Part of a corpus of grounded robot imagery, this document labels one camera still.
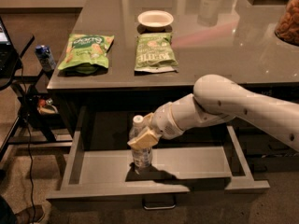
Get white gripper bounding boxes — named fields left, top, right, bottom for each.
left=127, top=102, right=183, bottom=150

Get clear plastic water bottle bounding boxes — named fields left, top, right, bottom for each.
left=128, top=115, right=152, bottom=175

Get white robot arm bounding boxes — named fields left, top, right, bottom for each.
left=128, top=75, right=299, bottom=151

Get open grey drawer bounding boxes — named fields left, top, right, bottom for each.
left=46, top=101, right=271, bottom=211

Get olive green chip bag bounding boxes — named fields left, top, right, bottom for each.
left=135, top=33, right=178, bottom=73

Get bright green snack bag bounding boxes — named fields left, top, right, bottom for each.
left=58, top=34, right=114, bottom=75

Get colourful items on shelf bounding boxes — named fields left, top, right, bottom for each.
left=37, top=98, right=58, bottom=115

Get white paper bowl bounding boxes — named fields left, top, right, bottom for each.
left=137, top=10, right=174, bottom=32

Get blue drink can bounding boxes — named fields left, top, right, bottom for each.
left=35, top=45, right=56, bottom=72

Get brown shoe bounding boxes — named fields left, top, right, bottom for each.
left=14, top=204, right=45, bottom=224

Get black laptop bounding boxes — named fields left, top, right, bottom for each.
left=0, top=17, right=19, bottom=78

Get metal drawer handle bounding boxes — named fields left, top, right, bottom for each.
left=142, top=194, right=177, bottom=211

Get black side table frame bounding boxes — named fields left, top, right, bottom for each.
left=0, top=33, right=72, bottom=160

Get black hanging cable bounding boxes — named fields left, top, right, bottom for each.
left=18, top=58, right=37, bottom=224

